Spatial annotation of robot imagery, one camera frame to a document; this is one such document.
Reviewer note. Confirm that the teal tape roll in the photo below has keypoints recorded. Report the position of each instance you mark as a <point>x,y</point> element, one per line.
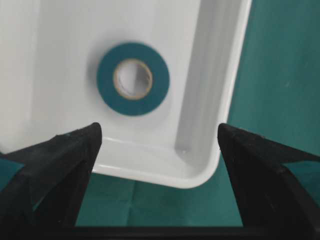
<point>106,72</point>

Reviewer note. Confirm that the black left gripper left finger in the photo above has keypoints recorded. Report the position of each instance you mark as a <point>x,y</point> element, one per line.
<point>42,186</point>

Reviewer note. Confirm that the white plastic tray case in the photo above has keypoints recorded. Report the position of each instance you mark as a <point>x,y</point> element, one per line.
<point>49,55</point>

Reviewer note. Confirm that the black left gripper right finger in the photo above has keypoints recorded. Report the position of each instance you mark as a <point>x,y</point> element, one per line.
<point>272,202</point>

